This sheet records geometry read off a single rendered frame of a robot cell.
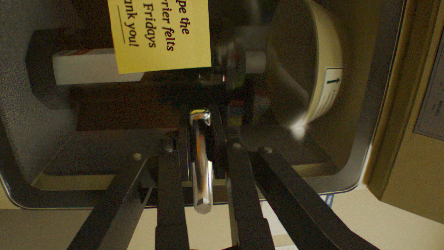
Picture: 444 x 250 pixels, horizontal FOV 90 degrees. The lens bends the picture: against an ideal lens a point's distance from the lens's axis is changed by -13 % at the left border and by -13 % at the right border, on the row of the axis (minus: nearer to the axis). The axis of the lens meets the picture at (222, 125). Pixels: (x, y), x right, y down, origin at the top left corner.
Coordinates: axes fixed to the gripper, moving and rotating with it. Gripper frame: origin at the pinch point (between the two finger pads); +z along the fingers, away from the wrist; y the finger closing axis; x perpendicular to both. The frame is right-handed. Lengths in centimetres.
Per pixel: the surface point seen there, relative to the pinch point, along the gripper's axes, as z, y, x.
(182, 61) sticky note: 3.5, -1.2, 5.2
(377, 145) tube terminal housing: 4.5, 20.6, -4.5
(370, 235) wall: 47, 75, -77
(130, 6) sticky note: 3.5, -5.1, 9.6
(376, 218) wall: 47, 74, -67
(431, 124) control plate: 0.3, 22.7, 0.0
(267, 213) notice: 47, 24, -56
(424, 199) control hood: -1.2, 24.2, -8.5
